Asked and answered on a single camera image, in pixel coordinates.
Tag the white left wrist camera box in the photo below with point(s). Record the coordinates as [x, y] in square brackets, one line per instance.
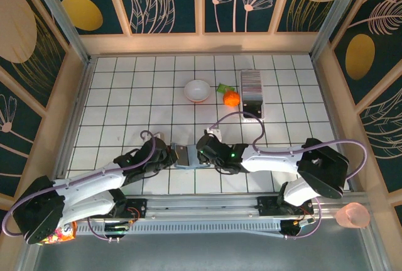
[158, 134]

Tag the colourful candy bag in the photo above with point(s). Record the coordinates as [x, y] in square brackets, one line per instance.
[63, 236]

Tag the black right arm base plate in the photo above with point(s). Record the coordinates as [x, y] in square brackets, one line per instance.
[267, 206]

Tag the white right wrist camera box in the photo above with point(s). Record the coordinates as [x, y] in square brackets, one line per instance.
[214, 133]

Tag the small black electronics board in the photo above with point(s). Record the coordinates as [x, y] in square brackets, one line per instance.
[296, 225]
[116, 227]

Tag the aluminium mounting rail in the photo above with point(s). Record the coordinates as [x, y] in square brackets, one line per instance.
[204, 203]

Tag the white bowl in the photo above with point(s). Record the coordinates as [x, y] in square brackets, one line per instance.
[197, 91]

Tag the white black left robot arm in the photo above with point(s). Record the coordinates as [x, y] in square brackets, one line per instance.
[91, 183]

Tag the aluminium frame post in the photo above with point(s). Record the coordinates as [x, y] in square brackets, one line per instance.
[63, 19]
[336, 10]

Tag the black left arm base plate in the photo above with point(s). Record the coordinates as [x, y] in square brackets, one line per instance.
[138, 205]

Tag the striped grey credit card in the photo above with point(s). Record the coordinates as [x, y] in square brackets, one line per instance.
[182, 153]

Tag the orange toy carrot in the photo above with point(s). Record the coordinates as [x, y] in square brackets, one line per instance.
[231, 99]

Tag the teal card holder wallet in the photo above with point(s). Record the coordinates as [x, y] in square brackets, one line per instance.
[192, 158]

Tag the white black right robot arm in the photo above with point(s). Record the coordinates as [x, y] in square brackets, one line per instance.
[273, 161]

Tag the green snack packet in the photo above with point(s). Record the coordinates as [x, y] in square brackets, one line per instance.
[223, 87]

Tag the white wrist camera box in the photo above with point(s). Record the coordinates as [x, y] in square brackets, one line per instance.
[158, 134]
[214, 133]

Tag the pink plastic cup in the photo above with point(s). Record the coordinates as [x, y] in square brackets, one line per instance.
[351, 216]

